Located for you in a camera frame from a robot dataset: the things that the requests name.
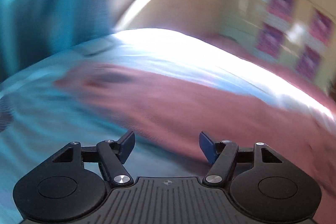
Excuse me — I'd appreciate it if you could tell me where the pink cloth garment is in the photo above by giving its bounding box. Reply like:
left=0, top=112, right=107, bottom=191
left=54, top=63, right=336, bottom=214

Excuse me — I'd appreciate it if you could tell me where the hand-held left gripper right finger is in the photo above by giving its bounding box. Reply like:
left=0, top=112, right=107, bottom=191
left=199, top=131, right=284, bottom=186

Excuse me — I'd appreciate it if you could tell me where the purple patterned wardrobe panel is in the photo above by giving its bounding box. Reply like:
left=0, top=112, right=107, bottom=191
left=308, top=9, right=334, bottom=45
left=267, top=0, right=297, bottom=23
left=256, top=22, right=285, bottom=59
left=295, top=45, right=323, bottom=81

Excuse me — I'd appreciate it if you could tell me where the teal curtain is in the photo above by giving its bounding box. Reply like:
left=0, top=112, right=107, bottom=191
left=0, top=0, right=114, bottom=83

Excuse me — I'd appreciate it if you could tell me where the light blue printed blanket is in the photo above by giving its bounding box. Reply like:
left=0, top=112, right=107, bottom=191
left=0, top=28, right=336, bottom=224

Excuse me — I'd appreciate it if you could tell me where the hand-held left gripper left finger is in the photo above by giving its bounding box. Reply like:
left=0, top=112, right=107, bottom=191
left=52, top=131, right=136, bottom=187

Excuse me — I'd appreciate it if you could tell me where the pink bedspread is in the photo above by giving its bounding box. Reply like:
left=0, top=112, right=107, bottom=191
left=205, top=32, right=336, bottom=110

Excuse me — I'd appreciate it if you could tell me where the beige rounded headboard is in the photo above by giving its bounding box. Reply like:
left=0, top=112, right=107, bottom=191
left=115, top=0, right=223, bottom=35

